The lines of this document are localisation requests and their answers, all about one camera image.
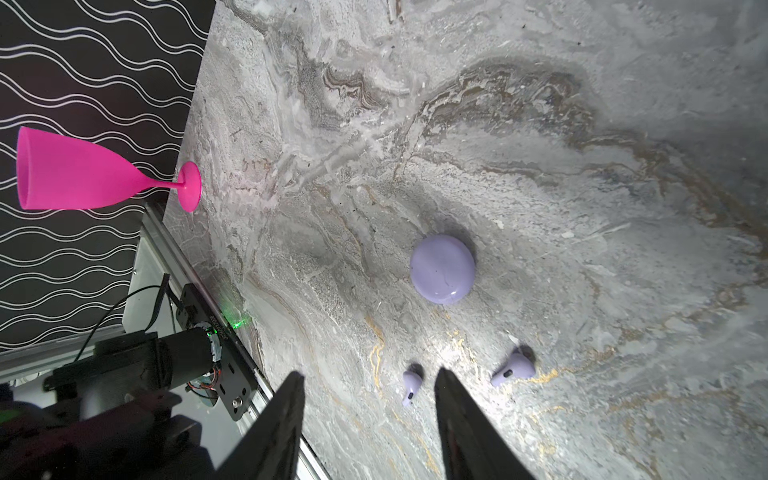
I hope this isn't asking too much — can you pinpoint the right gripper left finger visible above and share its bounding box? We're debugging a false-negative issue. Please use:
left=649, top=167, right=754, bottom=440
left=214, top=371, right=306, bottom=480

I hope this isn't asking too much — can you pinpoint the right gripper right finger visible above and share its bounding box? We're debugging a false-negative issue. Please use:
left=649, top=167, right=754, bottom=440
left=434, top=368, right=533, bottom=479

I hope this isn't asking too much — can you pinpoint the purple earbud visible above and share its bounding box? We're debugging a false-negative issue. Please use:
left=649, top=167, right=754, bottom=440
left=402, top=370, right=423, bottom=407
left=491, top=351, right=535, bottom=387

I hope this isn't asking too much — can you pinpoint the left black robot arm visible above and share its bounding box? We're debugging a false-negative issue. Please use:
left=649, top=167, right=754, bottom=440
left=1, top=329, right=215, bottom=479

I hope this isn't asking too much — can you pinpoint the pink plastic goblet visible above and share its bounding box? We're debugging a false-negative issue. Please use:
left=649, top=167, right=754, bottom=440
left=16, top=127, right=202, bottom=212

